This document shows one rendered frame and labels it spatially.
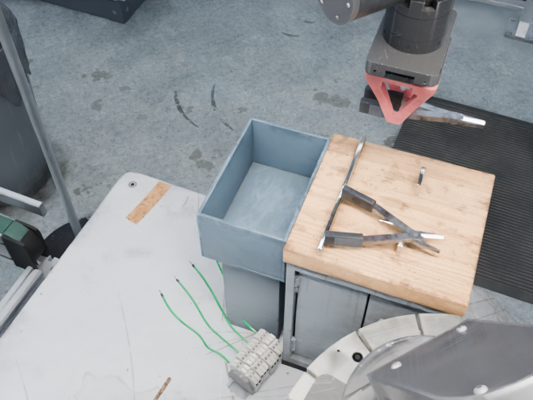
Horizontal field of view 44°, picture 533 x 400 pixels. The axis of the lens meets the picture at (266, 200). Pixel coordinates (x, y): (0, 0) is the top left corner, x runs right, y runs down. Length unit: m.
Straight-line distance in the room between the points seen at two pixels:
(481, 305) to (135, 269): 0.53
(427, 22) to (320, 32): 2.18
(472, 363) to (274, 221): 0.69
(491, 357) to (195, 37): 2.62
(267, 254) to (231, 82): 1.82
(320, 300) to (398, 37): 0.33
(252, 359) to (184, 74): 1.79
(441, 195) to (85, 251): 0.58
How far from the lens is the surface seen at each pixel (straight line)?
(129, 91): 2.54
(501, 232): 2.16
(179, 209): 1.12
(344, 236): 0.69
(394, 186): 0.78
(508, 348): 0.17
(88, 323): 1.03
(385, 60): 0.61
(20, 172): 2.17
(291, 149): 0.86
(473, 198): 0.80
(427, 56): 0.62
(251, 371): 0.92
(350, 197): 0.74
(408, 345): 0.23
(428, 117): 0.69
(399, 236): 0.71
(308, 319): 0.84
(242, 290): 0.90
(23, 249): 1.18
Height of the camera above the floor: 1.65
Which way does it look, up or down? 51 degrees down
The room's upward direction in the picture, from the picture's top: straight up
